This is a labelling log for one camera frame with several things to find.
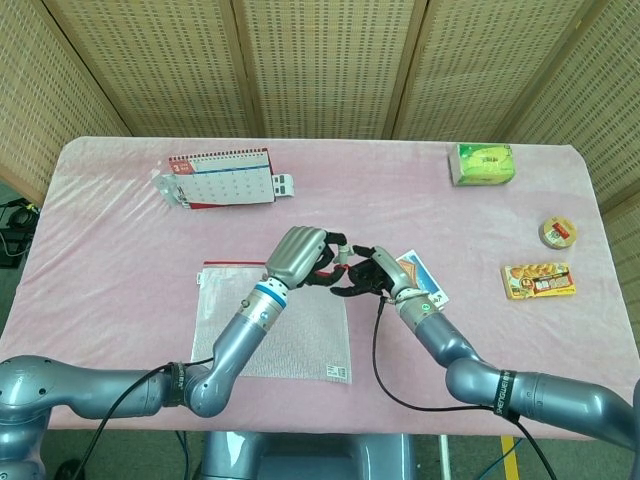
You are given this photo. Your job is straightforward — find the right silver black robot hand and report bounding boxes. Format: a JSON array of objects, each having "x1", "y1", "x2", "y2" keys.
[{"x1": 329, "y1": 244, "x2": 420, "y2": 301}]

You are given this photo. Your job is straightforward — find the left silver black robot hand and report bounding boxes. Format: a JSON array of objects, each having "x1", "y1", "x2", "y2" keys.
[{"x1": 263, "y1": 225, "x2": 359, "y2": 292}]

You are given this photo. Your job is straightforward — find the clear mesh zipper pouch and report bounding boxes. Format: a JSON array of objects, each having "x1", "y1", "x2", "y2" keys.
[{"x1": 192, "y1": 259, "x2": 354, "y2": 385}]

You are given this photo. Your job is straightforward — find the picture card white border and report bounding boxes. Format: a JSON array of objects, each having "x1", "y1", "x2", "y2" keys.
[{"x1": 394, "y1": 248, "x2": 450, "y2": 314}]

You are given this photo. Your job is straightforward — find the white black small package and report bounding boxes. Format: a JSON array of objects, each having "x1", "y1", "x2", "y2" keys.
[{"x1": 271, "y1": 172, "x2": 297, "y2": 198}]

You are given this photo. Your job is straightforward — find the pink tablecloth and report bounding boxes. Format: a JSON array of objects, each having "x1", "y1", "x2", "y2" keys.
[{"x1": 0, "y1": 135, "x2": 640, "y2": 442}]

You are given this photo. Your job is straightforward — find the red desk calendar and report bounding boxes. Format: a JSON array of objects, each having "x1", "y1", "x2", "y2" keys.
[{"x1": 168, "y1": 146, "x2": 276, "y2": 211}]

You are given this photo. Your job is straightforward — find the green tissue pack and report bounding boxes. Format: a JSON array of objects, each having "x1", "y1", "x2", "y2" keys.
[{"x1": 448, "y1": 142, "x2": 519, "y2": 188}]

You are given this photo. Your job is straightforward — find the clear plastic blister pack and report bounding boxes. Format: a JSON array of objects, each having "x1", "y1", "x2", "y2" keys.
[{"x1": 152, "y1": 173, "x2": 192, "y2": 209}]

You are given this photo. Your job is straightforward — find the orange snack box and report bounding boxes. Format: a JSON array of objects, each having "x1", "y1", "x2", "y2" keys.
[{"x1": 500, "y1": 262, "x2": 579, "y2": 302}]

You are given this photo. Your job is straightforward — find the round wooden tin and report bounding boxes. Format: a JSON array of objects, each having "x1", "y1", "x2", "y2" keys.
[{"x1": 538, "y1": 214, "x2": 578, "y2": 250}]

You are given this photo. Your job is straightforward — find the woven bamboo screen panel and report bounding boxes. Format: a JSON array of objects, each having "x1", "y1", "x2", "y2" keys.
[
  {"x1": 42, "y1": 0, "x2": 262, "y2": 138},
  {"x1": 388, "y1": 0, "x2": 597, "y2": 144},
  {"x1": 232, "y1": 0, "x2": 430, "y2": 139},
  {"x1": 503, "y1": 0, "x2": 640, "y2": 326},
  {"x1": 0, "y1": 0, "x2": 132, "y2": 201}
]

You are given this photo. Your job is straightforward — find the white table leg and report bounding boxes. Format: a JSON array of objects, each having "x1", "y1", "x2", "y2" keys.
[{"x1": 438, "y1": 434, "x2": 453, "y2": 480}]

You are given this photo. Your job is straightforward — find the grey robot torso base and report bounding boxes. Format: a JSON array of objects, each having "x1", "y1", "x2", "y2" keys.
[{"x1": 199, "y1": 431, "x2": 417, "y2": 480}]

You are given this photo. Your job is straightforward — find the black floor equipment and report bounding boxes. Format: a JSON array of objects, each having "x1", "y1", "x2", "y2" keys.
[{"x1": 0, "y1": 197, "x2": 40, "y2": 269}]

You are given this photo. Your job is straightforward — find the black object on floor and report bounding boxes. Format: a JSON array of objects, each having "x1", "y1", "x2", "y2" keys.
[{"x1": 53, "y1": 458, "x2": 84, "y2": 480}]

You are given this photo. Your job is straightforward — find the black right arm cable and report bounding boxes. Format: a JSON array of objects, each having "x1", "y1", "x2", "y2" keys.
[{"x1": 371, "y1": 297, "x2": 559, "y2": 480}]

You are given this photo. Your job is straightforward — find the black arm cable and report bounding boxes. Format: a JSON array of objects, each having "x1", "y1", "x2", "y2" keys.
[
  {"x1": 371, "y1": 297, "x2": 559, "y2": 480},
  {"x1": 79, "y1": 356, "x2": 216, "y2": 480}
]

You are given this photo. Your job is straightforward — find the blue floor cable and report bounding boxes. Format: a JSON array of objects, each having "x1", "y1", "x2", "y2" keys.
[{"x1": 174, "y1": 431, "x2": 202, "y2": 480}]

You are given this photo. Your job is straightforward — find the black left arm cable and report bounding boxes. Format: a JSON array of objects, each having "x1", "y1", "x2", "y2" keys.
[{"x1": 79, "y1": 356, "x2": 216, "y2": 480}]

